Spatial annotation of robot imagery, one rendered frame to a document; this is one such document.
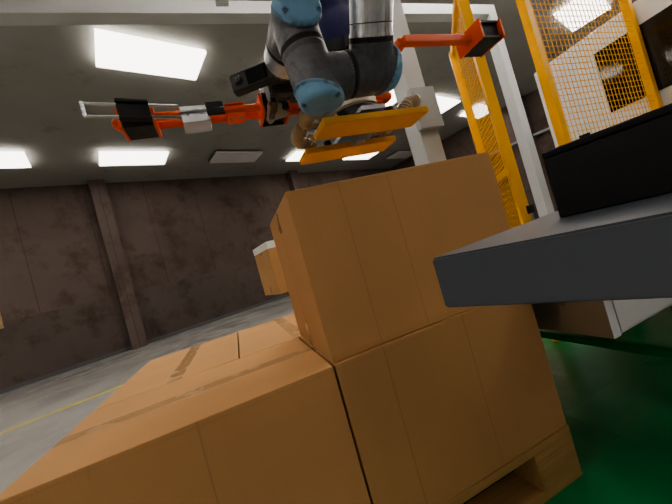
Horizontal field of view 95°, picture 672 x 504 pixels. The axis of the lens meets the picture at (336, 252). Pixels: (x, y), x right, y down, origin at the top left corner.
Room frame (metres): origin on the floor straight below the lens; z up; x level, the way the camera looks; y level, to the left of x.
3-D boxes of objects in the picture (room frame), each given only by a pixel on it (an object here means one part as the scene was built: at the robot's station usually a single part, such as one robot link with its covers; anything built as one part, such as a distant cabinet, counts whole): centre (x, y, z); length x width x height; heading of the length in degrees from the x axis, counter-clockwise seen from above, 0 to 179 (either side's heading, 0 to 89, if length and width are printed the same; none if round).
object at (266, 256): (2.58, 0.32, 0.82); 0.60 x 0.40 x 0.40; 120
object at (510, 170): (2.09, -1.20, 1.05); 0.87 x 0.10 x 2.10; 161
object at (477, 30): (0.84, -0.54, 1.24); 0.09 x 0.08 x 0.05; 20
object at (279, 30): (0.61, -0.04, 1.24); 0.12 x 0.09 x 0.10; 20
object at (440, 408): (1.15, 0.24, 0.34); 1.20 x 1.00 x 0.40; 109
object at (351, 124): (0.89, -0.20, 1.14); 0.34 x 0.10 x 0.05; 110
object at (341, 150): (1.07, -0.14, 1.14); 0.34 x 0.10 x 0.05; 110
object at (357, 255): (0.97, -0.15, 0.74); 0.60 x 0.40 x 0.40; 108
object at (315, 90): (0.61, -0.06, 1.12); 0.12 x 0.09 x 0.12; 111
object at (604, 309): (1.08, -0.49, 0.48); 0.70 x 0.03 x 0.15; 19
